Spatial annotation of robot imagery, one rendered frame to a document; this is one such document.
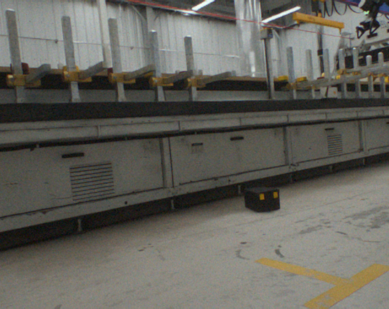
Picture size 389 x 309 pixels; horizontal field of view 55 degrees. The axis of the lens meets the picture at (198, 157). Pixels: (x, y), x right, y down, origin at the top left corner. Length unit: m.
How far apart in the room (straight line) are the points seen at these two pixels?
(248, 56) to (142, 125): 5.44
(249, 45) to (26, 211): 5.97
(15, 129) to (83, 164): 0.49
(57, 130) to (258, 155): 1.69
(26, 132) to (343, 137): 3.10
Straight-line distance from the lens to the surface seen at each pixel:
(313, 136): 3.66
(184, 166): 2.56
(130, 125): 2.10
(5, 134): 1.88
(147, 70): 1.88
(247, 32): 7.51
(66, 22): 2.04
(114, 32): 2.13
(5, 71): 2.07
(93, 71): 1.82
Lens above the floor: 0.47
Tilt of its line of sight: 3 degrees down
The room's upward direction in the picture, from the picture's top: 5 degrees counter-clockwise
